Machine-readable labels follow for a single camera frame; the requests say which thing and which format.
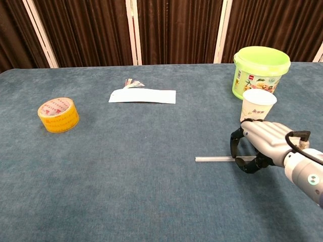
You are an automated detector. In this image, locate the white paper bookmark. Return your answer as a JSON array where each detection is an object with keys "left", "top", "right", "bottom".
[{"left": 108, "top": 89, "right": 177, "bottom": 104}]

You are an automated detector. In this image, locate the yellow packing tape roll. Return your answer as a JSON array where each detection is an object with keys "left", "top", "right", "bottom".
[{"left": 37, "top": 97, "right": 80, "bottom": 134}]

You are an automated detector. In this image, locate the white screen frame post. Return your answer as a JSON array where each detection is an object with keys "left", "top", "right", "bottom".
[
  {"left": 22, "top": 0, "right": 60, "bottom": 69},
  {"left": 312, "top": 41, "right": 323, "bottom": 63},
  {"left": 213, "top": 0, "right": 233, "bottom": 64},
  {"left": 125, "top": 0, "right": 143, "bottom": 67}
]

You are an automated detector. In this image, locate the white paper cup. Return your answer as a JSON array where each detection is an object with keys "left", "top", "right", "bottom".
[{"left": 239, "top": 88, "right": 278, "bottom": 125}]

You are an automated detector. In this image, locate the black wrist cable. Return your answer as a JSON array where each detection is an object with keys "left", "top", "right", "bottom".
[{"left": 285, "top": 130, "right": 323, "bottom": 166}]

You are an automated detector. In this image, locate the blue tablecloth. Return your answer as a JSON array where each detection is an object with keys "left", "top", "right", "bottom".
[{"left": 0, "top": 62, "right": 323, "bottom": 242}]

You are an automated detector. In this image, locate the white pink tassel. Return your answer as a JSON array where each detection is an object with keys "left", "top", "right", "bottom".
[{"left": 123, "top": 78, "right": 146, "bottom": 90}]

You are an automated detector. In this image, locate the green plastic bucket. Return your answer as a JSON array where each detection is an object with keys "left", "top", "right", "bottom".
[{"left": 231, "top": 45, "right": 292, "bottom": 100}]

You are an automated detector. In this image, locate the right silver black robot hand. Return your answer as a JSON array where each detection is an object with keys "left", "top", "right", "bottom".
[{"left": 230, "top": 118, "right": 295, "bottom": 175}]

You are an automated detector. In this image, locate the brown pleated curtain panel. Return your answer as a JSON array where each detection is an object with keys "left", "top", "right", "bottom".
[
  {"left": 0, "top": 0, "right": 50, "bottom": 74},
  {"left": 137, "top": 0, "right": 224, "bottom": 66},
  {"left": 222, "top": 0, "right": 323, "bottom": 64},
  {"left": 33, "top": 0, "right": 134, "bottom": 69}
]

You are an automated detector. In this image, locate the clear plastic straw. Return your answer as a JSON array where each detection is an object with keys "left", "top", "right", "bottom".
[{"left": 195, "top": 156, "right": 257, "bottom": 163}]

